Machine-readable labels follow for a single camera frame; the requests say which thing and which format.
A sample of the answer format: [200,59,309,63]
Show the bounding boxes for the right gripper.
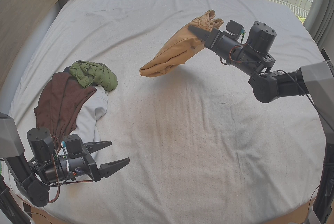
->
[187,25,242,59]

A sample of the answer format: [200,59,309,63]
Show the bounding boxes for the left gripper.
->
[59,140,130,183]

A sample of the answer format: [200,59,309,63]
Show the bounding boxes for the tan shorts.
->
[139,10,225,78]

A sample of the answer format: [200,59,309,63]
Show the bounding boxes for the bed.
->
[0,0,334,224]

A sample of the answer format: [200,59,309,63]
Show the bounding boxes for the pale grey garment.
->
[52,86,109,163]

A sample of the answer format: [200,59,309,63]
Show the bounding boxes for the brown garment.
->
[33,72,97,144]

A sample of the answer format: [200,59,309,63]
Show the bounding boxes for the green garment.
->
[69,61,118,92]

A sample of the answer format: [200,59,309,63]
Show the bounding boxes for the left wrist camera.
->
[63,134,84,159]

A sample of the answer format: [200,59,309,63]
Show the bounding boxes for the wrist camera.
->
[63,134,84,159]
[226,20,244,37]

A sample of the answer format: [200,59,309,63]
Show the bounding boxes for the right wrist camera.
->
[226,20,244,37]

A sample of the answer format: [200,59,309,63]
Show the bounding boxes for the black cable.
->
[29,211,49,221]
[48,135,94,204]

